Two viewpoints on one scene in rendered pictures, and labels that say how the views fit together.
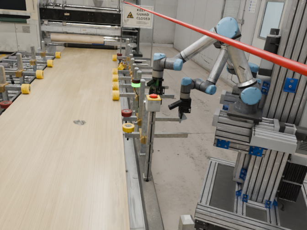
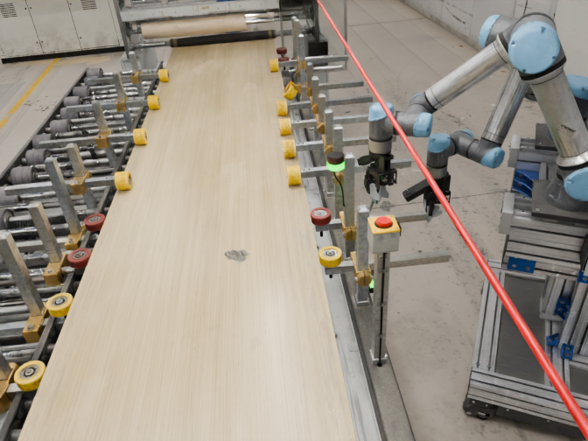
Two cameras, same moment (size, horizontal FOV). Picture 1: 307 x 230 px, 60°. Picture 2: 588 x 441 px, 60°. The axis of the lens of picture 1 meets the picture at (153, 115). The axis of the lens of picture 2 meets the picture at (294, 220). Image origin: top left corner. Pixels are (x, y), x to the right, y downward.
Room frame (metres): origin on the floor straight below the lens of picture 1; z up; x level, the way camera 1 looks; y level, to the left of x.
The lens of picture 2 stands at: (0.21, 0.09, 1.98)
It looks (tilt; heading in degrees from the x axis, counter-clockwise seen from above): 34 degrees down; 8
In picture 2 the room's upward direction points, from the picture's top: 5 degrees counter-clockwise
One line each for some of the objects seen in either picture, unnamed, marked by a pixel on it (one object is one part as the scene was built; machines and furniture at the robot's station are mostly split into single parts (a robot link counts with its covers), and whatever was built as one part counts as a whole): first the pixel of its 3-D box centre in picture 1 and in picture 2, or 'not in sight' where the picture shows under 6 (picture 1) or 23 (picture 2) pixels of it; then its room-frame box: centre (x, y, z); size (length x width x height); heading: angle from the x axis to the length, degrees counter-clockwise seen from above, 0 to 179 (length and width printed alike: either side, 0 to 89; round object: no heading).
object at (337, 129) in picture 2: (137, 99); (338, 178); (2.05, 0.14, 0.93); 0.04 x 0.04 x 0.48; 10
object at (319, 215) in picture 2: (126, 117); (320, 224); (1.82, 0.20, 0.85); 0.08 x 0.08 x 0.11
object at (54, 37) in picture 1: (91, 39); (220, 24); (4.27, 1.08, 1.05); 1.43 x 0.12 x 0.12; 100
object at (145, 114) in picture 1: (144, 133); (362, 266); (1.56, 0.05, 0.87); 0.04 x 0.04 x 0.48; 10
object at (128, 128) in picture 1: (128, 132); (330, 264); (1.58, 0.16, 0.85); 0.08 x 0.08 x 0.11
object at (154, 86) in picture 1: (157, 85); (381, 167); (1.72, -0.01, 1.16); 0.09 x 0.08 x 0.12; 30
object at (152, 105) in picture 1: (152, 103); (382, 235); (1.30, 0.01, 1.18); 0.07 x 0.07 x 0.08; 10
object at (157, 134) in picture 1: (156, 135); (386, 262); (1.61, -0.03, 0.84); 0.44 x 0.03 x 0.04; 100
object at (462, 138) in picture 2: (197, 84); (461, 143); (1.95, -0.31, 1.12); 0.11 x 0.11 x 0.08; 39
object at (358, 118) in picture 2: (139, 78); (333, 120); (2.59, 0.17, 0.95); 0.50 x 0.04 x 0.04; 100
